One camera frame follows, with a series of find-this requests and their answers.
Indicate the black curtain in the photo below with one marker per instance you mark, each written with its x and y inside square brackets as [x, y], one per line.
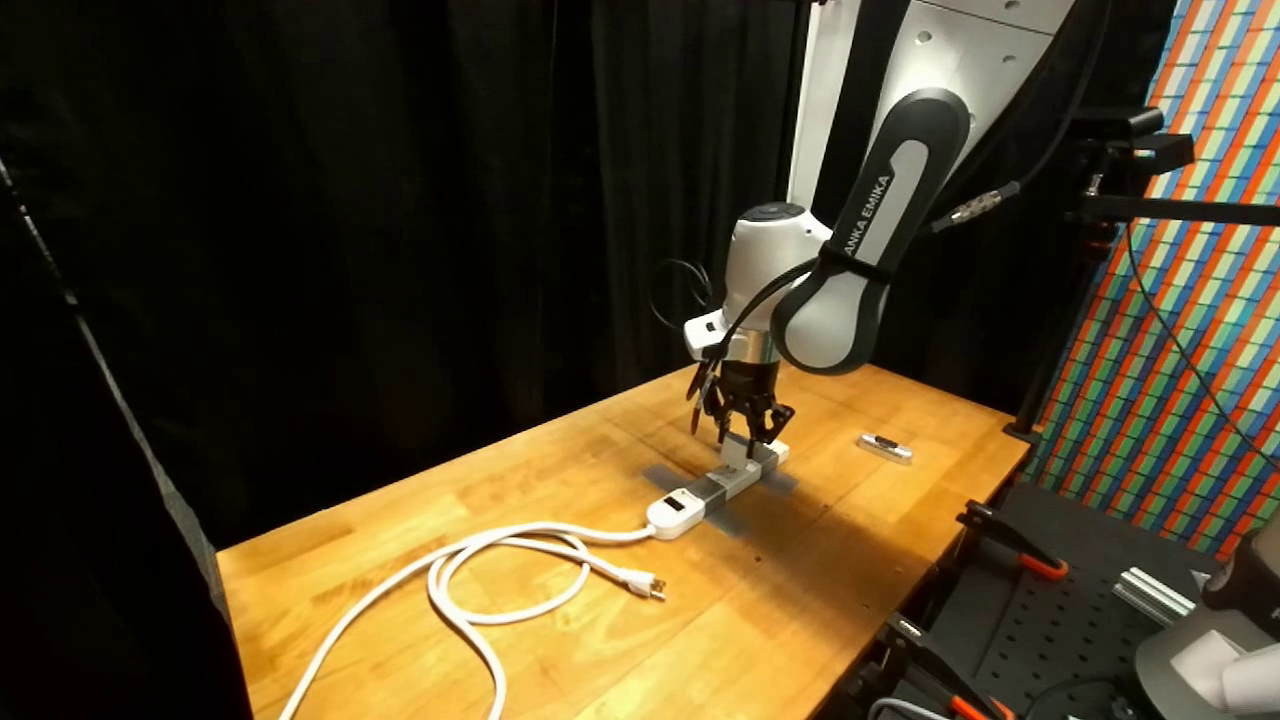
[400, 203]

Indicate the small black silver object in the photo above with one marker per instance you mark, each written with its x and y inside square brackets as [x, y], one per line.
[884, 446]

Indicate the black camera on boom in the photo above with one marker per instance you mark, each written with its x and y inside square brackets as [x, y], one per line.
[1133, 153]

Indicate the colourful striped patterned panel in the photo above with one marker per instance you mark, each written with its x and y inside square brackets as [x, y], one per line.
[1175, 332]

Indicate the orange black bar clamp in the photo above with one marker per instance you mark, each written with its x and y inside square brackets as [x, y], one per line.
[1021, 547]

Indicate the white power strip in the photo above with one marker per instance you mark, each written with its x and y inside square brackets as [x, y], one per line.
[683, 510]

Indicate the grey white robot base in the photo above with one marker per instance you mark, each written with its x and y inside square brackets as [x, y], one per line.
[1214, 641]

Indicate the thin dark stand pole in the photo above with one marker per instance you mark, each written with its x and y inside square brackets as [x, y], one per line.
[105, 375]

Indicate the white vertical pole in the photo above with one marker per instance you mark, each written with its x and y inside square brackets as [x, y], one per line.
[823, 107]

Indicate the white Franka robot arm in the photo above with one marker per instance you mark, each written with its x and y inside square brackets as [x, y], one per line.
[880, 203]

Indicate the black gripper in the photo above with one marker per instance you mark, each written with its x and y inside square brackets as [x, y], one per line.
[751, 381]

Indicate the grey tape strip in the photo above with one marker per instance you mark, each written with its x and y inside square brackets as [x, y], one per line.
[729, 522]
[783, 481]

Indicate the black perforated breadboard plate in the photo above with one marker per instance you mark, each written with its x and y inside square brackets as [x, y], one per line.
[1042, 626]

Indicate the silver aluminium rail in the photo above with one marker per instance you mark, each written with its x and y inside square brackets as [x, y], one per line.
[1155, 595]

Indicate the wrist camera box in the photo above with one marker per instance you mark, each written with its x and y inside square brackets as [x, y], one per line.
[707, 332]

